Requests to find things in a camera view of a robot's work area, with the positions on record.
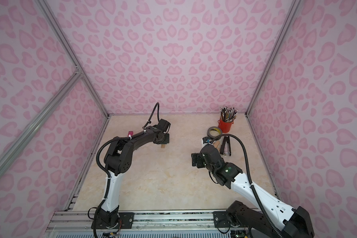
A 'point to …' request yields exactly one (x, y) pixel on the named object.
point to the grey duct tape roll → (214, 131)
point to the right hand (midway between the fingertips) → (197, 153)
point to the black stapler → (226, 139)
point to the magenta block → (131, 133)
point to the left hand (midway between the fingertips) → (169, 140)
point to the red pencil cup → (225, 126)
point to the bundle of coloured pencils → (228, 114)
